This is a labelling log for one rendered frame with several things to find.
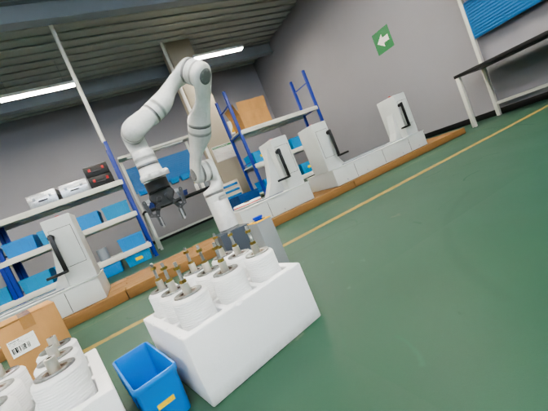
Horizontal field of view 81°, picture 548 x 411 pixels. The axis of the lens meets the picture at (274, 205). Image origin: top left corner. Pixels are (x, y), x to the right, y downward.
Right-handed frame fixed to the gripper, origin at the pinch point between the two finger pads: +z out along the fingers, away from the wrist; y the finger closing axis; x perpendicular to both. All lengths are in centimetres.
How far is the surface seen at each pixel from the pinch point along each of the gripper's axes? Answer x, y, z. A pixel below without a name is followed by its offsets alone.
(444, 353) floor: 68, -29, 42
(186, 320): 30.4, 10.3, 23.0
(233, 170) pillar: -591, -223, -21
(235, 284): 29.0, -4.7, 21.4
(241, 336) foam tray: 33.7, 0.1, 32.8
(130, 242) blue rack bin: -437, 29, 26
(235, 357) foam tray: 35, 4, 36
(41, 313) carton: -67, 64, 18
